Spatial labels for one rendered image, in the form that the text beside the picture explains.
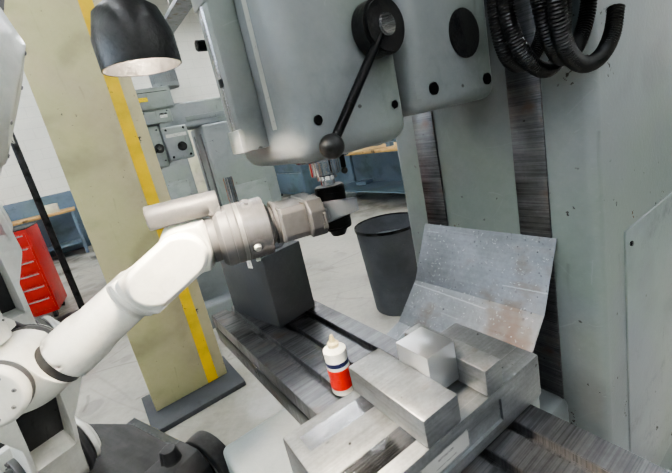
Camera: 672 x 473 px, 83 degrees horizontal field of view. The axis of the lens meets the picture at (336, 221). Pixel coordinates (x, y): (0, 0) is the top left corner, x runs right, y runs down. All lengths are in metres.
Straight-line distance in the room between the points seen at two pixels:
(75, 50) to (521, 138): 2.01
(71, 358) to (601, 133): 0.84
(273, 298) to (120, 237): 1.42
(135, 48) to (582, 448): 0.66
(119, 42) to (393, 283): 2.36
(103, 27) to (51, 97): 1.84
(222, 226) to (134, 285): 0.13
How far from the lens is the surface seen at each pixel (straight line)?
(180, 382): 2.53
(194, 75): 10.15
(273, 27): 0.48
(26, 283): 5.09
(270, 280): 0.92
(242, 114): 0.52
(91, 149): 2.22
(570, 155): 0.77
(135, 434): 1.48
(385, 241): 2.47
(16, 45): 0.83
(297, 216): 0.54
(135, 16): 0.41
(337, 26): 0.52
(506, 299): 0.85
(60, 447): 1.24
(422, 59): 0.58
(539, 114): 0.77
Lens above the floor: 1.35
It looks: 14 degrees down
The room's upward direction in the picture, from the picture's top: 12 degrees counter-clockwise
